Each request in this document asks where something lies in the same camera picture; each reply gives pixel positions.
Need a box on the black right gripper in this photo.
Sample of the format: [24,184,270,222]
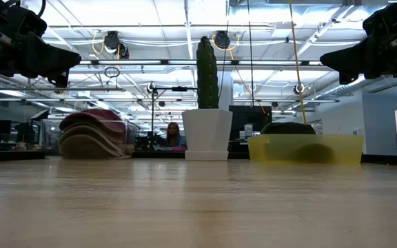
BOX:
[319,0,397,85]

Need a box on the maroon baseball cap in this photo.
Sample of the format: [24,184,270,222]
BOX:
[59,108,128,135]
[60,118,128,145]

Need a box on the black baseball cap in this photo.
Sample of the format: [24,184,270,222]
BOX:
[260,122,317,136]

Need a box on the dark grey baseball cap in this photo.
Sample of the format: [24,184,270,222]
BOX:
[270,143,336,163]

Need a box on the yellow plastic bin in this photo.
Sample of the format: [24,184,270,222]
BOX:
[247,133,365,165]

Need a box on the black pole stand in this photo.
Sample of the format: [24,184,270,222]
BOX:
[148,81,199,134]

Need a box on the green cactus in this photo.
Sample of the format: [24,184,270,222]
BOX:
[196,36,220,110]

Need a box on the person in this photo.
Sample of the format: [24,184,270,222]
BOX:
[165,121,188,148]

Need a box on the white hexagonal plant pot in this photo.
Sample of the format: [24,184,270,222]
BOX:
[181,109,233,162]

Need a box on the yellow hanging cable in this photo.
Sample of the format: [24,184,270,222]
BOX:
[287,0,309,125]

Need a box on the black hanging cable hoop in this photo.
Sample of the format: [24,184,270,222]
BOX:
[103,65,121,79]

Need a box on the black ceiling cable reel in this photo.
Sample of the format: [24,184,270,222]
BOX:
[102,30,130,59]
[213,30,231,50]

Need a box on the black hanging cable with coil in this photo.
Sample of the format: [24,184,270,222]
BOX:
[246,0,255,107]

